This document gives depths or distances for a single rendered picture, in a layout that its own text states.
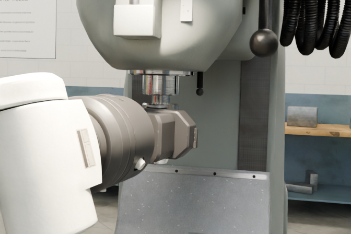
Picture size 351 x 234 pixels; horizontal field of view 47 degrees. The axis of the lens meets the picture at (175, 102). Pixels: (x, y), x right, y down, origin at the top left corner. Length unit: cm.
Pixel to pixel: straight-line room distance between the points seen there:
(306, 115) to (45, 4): 336
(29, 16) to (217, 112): 476
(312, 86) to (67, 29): 298
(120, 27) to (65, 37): 486
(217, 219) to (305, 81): 395
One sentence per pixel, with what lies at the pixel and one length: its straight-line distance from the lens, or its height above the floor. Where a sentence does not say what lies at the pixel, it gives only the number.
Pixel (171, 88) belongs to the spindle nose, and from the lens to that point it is 50.
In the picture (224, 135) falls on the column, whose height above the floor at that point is 118.
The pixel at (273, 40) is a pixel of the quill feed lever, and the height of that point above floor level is 134.
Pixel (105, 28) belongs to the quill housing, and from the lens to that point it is 45.
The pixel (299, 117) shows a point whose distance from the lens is 422.
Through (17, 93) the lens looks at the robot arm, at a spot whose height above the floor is 129.
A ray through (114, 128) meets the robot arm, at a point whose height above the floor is 126.
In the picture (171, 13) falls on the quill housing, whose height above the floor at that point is 137.
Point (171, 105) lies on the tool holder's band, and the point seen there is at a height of 127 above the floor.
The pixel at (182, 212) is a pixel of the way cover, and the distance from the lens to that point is 89.
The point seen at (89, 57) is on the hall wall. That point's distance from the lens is 512.
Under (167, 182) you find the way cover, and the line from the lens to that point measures 90.
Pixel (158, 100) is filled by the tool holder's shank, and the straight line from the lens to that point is 51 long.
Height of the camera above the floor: 130
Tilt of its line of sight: 3 degrees down
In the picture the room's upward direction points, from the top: 2 degrees clockwise
